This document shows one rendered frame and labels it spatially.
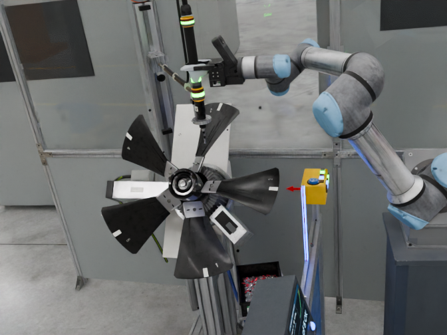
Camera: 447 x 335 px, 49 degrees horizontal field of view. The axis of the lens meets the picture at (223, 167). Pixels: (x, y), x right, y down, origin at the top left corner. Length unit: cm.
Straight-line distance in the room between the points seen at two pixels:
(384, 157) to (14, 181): 365
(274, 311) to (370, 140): 54
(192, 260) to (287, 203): 99
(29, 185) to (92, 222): 145
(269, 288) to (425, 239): 72
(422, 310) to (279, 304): 83
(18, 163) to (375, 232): 299
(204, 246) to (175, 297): 141
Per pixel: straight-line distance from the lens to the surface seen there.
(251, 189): 183
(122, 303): 331
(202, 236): 188
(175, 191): 188
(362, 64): 142
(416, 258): 181
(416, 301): 192
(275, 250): 289
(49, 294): 360
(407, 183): 154
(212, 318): 244
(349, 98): 137
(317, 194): 208
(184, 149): 220
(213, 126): 192
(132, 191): 213
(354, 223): 273
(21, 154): 445
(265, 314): 122
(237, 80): 168
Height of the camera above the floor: 208
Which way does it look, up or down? 26 degrees down
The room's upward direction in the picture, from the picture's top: 7 degrees counter-clockwise
